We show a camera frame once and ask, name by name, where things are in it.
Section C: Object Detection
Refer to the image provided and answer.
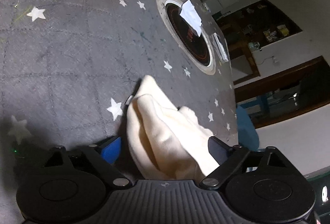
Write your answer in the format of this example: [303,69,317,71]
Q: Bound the white tissue pack on cooktop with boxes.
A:
[180,0,202,37]

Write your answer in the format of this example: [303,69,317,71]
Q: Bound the dark wooden side table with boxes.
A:
[228,40,261,85]

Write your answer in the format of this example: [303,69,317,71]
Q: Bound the dark wooden display shelf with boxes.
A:
[213,0,302,47]

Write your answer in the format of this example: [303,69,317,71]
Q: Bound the white remote control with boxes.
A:
[212,33,229,62]

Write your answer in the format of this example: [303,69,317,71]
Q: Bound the glass jar on side table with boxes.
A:
[248,42,262,52]

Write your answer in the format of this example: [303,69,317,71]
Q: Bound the round black induction cooktop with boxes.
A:
[156,0,216,75]

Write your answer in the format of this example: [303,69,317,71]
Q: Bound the cream white garment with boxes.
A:
[126,75,219,181]

